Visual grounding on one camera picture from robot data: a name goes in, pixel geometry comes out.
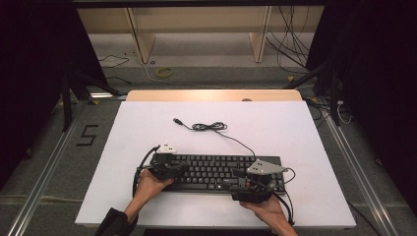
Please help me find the tangle of black and white cables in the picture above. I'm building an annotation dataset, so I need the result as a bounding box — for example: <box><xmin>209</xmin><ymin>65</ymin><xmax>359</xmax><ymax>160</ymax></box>
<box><xmin>304</xmin><ymin>97</ymin><xmax>354</xmax><ymax>126</ymax></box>

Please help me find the white board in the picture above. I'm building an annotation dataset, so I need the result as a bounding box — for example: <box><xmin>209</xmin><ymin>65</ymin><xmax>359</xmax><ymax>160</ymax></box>
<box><xmin>74</xmin><ymin>100</ymin><xmax>357</xmax><ymax>229</ymax></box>

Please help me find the short silver metal bar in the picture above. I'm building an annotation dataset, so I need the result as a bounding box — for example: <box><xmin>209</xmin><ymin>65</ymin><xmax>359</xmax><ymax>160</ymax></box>
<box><xmin>89</xmin><ymin>92</ymin><xmax>128</xmax><ymax>100</ymax></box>

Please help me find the bundle of hanging black cables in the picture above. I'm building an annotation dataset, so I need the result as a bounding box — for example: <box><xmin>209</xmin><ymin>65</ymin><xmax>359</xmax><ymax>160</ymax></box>
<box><xmin>265</xmin><ymin>5</ymin><xmax>312</xmax><ymax>76</ymax></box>

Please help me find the yellow tape roll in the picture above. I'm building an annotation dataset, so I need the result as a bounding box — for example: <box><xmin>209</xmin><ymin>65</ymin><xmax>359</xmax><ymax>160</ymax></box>
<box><xmin>155</xmin><ymin>67</ymin><xmax>174</xmax><ymax>79</ymax></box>

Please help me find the black metal stand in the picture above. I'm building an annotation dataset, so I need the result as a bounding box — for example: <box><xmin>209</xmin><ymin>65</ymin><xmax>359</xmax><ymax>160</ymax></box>
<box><xmin>59</xmin><ymin>69</ymin><xmax>123</xmax><ymax>133</ymax></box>
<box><xmin>283</xmin><ymin>53</ymin><xmax>342</xmax><ymax>128</ymax></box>

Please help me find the person's left hand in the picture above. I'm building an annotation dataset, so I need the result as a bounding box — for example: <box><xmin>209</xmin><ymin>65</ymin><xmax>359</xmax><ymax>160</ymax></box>
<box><xmin>136</xmin><ymin>169</ymin><xmax>175</xmax><ymax>206</ymax></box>

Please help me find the light wooden desk frame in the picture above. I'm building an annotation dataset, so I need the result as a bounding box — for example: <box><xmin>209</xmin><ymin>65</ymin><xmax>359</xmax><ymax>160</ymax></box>
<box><xmin>77</xmin><ymin>6</ymin><xmax>326</xmax><ymax>65</ymax></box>

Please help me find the hand-held gripper black cable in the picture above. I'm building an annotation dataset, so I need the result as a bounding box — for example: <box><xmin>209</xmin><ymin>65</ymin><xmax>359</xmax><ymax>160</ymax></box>
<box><xmin>270</xmin><ymin>167</ymin><xmax>297</xmax><ymax>227</ymax></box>
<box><xmin>132</xmin><ymin>146</ymin><xmax>161</xmax><ymax>199</ymax></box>

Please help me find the looped black cable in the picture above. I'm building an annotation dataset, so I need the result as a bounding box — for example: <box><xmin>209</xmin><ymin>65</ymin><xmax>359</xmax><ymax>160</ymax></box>
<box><xmin>98</xmin><ymin>54</ymin><xmax>131</xmax><ymax>69</ymax></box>

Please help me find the black curtain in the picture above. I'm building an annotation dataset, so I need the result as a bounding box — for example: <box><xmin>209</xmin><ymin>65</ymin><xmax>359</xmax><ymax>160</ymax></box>
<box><xmin>305</xmin><ymin>0</ymin><xmax>417</xmax><ymax>208</ymax></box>
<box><xmin>0</xmin><ymin>0</ymin><xmax>110</xmax><ymax>193</ymax></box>

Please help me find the left hand-held gripper black cable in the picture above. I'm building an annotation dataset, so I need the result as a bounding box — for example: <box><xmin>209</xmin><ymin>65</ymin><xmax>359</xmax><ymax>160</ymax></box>
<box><xmin>132</xmin><ymin>146</ymin><xmax>161</xmax><ymax>199</ymax></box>

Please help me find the black computer keyboard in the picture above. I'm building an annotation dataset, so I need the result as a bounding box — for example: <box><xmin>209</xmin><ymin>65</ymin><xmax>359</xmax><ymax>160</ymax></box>
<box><xmin>150</xmin><ymin>152</ymin><xmax>283</xmax><ymax>195</ymax></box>

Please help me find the right hand-held gripper black cable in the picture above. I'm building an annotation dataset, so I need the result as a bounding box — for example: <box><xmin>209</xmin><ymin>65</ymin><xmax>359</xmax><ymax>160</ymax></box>
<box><xmin>270</xmin><ymin>167</ymin><xmax>297</xmax><ymax>227</ymax></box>

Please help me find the black keyboard cable with plug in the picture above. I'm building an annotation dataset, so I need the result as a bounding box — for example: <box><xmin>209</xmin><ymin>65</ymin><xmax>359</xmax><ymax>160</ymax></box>
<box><xmin>172</xmin><ymin>117</ymin><xmax>257</xmax><ymax>157</ymax></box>

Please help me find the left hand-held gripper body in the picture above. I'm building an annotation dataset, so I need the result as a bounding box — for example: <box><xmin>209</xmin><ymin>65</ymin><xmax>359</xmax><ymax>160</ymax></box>
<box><xmin>149</xmin><ymin>141</ymin><xmax>180</xmax><ymax>181</ymax></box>

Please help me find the person's right hand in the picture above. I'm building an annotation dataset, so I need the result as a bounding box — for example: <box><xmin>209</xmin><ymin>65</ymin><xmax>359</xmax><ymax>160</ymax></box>
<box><xmin>239</xmin><ymin>196</ymin><xmax>291</xmax><ymax>227</ymax></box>

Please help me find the thin black cable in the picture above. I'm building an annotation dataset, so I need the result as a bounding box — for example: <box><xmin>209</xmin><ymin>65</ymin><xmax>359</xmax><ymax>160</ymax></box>
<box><xmin>104</xmin><ymin>76</ymin><xmax>133</xmax><ymax>86</ymax></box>

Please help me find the light wooden table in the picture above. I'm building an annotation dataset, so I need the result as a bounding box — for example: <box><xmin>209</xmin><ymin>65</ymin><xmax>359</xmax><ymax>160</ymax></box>
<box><xmin>126</xmin><ymin>89</ymin><xmax>303</xmax><ymax>102</ymax></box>

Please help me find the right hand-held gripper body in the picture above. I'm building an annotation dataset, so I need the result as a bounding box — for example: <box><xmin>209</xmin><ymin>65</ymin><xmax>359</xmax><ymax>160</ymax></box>
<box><xmin>230</xmin><ymin>158</ymin><xmax>287</xmax><ymax>205</ymax></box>

